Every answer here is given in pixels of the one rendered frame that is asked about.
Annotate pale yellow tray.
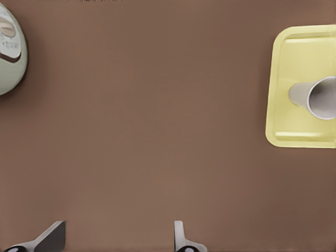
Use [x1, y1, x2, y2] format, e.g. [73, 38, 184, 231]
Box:
[265, 24, 336, 149]

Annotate white IKEA cup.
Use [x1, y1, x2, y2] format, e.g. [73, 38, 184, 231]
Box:
[288, 76, 336, 120]

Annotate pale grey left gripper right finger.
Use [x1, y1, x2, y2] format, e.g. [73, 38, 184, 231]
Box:
[174, 220, 208, 252]

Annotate pale green round appliance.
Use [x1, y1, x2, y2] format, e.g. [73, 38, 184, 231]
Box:
[0, 4, 28, 96]

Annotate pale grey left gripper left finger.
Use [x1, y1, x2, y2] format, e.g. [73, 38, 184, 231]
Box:
[3, 220, 66, 252]

